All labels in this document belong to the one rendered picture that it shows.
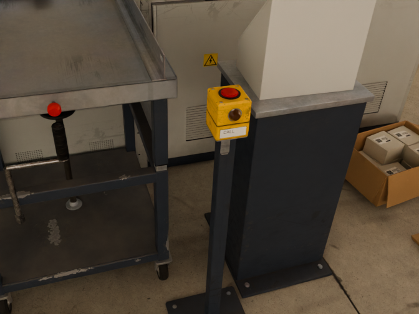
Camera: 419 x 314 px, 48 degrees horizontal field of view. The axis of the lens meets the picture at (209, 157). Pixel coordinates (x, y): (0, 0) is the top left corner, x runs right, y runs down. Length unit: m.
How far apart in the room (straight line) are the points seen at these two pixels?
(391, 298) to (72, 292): 1.15
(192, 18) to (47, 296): 1.16
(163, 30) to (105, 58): 0.60
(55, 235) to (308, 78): 1.02
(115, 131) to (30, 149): 0.36
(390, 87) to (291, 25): 1.37
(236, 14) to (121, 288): 1.14
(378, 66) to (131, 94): 1.51
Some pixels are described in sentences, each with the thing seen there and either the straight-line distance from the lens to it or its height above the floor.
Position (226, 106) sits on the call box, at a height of 0.89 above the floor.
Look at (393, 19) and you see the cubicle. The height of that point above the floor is 0.66.
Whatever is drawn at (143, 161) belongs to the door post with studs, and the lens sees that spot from 2.23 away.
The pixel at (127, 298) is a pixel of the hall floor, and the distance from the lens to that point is 1.77.
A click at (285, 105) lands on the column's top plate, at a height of 0.75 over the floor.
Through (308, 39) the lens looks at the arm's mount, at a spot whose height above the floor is 0.92.
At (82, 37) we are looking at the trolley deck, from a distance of 1.48.
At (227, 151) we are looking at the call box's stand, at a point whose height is 0.75.
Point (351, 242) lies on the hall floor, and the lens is 2.06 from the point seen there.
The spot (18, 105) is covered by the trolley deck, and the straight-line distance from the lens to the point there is 1.22.
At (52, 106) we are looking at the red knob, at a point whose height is 0.83.
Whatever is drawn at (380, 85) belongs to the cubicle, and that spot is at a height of 0.31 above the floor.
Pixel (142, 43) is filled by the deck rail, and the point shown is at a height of 0.85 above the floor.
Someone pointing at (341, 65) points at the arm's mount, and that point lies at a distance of 1.42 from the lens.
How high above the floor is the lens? 1.43
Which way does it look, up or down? 37 degrees down
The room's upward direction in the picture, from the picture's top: 3 degrees clockwise
